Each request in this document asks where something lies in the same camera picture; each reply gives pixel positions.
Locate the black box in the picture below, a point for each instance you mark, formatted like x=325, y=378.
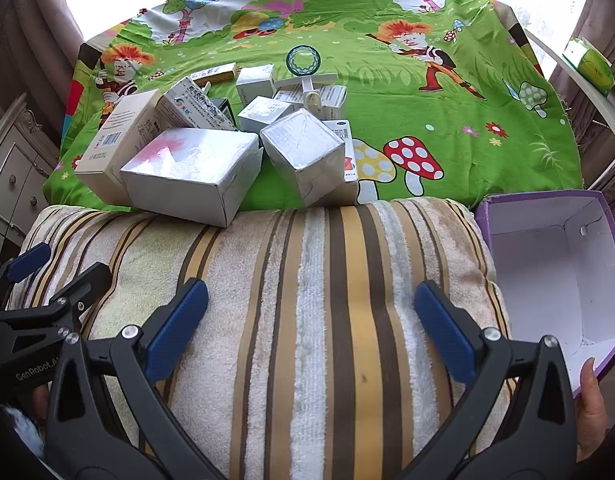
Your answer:
x=220, y=107

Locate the cream carved cabinet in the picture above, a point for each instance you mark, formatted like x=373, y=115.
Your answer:
x=17, y=160

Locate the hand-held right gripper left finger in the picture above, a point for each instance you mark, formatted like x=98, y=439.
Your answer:
x=177, y=330

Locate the green tissue pack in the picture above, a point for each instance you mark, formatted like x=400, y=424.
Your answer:
x=590, y=67

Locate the narrow gold box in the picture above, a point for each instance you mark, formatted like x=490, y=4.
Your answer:
x=217, y=74

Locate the small white text box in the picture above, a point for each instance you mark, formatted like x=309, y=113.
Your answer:
x=332, y=97

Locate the cartoon print green bedsheet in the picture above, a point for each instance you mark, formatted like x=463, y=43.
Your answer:
x=462, y=180

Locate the silver cube box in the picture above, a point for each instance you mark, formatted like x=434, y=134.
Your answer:
x=302, y=155

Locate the purple cardboard box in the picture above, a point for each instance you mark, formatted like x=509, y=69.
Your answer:
x=547, y=270

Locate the small silver box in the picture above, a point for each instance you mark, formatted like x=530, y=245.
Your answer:
x=262, y=115

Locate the white curved shelf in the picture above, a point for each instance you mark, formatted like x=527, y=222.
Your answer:
x=610, y=110

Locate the large silver box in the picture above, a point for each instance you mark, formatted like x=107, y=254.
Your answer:
x=187, y=170

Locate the brown patterned curtain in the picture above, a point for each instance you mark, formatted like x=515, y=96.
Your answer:
x=602, y=25
x=52, y=5

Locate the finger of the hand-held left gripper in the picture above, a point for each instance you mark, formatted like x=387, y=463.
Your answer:
x=87, y=285
x=30, y=260

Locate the cream barcode box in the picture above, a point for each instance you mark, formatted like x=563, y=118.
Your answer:
x=117, y=135

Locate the white grey cube box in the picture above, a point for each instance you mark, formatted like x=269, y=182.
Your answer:
x=255, y=82

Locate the white red print box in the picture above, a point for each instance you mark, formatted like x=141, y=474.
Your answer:
x=350, y=155

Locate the striped beige plush blanket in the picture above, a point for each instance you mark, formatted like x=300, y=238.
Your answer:
x=312, y=310

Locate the white lace curtain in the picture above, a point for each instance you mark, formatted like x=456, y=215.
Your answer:
x=540, y=20

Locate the white plastic bracket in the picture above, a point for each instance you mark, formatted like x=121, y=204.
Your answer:
x=307, y=81

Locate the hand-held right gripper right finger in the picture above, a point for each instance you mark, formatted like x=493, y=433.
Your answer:
x=445, y=332

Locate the white text medicine box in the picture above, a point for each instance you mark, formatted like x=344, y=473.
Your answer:
x=192, y=105

